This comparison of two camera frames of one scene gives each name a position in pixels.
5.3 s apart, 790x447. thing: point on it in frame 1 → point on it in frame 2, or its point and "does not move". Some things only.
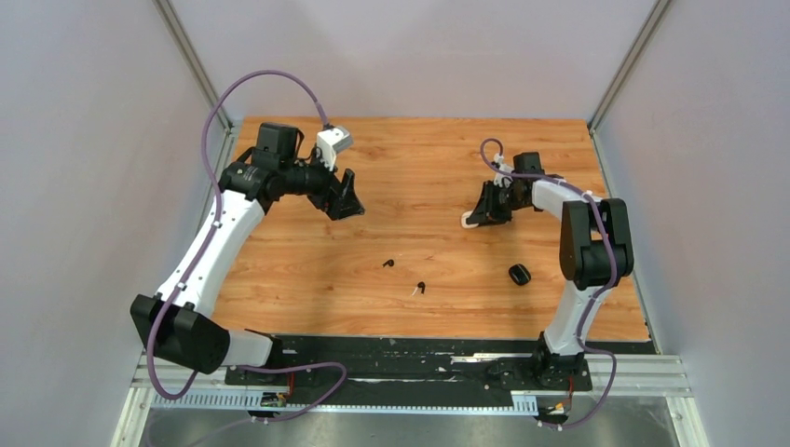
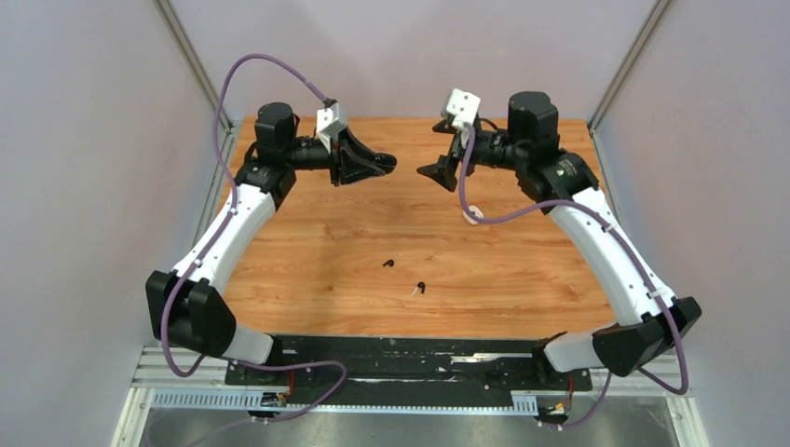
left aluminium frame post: x=193 y=57 does not move
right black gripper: x=487 y=213 → x=442 y=171
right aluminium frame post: x=628 y=64 does not move
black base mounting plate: x=415 y=370 does not move
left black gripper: x=334 y=202 → x=347 y=158
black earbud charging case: x=520 y=274 → x=386 y=160
